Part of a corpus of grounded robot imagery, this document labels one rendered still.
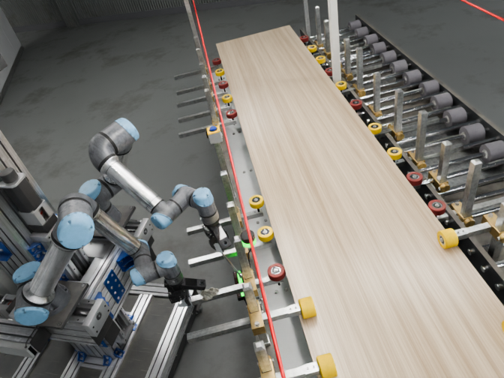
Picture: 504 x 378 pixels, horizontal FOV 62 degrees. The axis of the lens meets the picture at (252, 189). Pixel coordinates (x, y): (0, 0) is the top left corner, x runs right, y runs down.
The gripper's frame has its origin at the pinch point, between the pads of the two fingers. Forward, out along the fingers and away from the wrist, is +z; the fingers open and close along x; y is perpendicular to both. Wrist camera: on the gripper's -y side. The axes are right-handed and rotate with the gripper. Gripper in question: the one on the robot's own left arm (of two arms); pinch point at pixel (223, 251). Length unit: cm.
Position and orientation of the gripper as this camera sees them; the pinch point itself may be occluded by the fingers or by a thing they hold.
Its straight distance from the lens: 190.6
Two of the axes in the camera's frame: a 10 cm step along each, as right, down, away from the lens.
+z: 1.7, 7.3, 6.7
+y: -5.1, -5.1, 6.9
